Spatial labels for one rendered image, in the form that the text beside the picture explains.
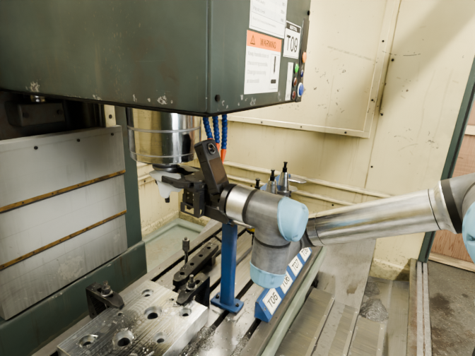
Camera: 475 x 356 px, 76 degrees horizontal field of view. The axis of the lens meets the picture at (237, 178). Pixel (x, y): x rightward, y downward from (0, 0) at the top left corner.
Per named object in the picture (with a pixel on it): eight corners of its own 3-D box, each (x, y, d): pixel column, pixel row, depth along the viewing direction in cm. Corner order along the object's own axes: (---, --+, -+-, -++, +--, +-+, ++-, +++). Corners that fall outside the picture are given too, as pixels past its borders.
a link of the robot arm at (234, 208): (243, 195, 57) (263, 183, 64) (223, 188, 59) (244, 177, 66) (239, 229, 60) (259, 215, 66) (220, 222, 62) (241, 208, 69)
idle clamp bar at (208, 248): (219, 259, 123) (219, 244, 121) (182, 298, 100) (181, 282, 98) (208, 255, 125) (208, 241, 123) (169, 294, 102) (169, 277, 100)
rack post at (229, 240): (244, 304, 99) (249, 222, 89) (236, 314, 95) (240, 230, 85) (218, 293, 104) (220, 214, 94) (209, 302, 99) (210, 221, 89)
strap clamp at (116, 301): (128, 328, 88) (124, 285, 83) (119, 336, 85) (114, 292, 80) (99, 310, 94) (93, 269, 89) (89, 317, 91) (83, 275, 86)
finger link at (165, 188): (142, 196, 69) (179, 204, 67) (141, 171, 67) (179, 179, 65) (150, 191, 72) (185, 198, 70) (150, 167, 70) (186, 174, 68)
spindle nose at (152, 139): (165, 144, 81) (163, 97, 77) (213, 154, 73) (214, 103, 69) (113, 156, 68) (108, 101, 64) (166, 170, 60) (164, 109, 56)
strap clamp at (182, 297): (209, 304, 99) (210, 264, 94) (184, 331, 88) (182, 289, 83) (201, 299, 100) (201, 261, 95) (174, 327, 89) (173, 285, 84)
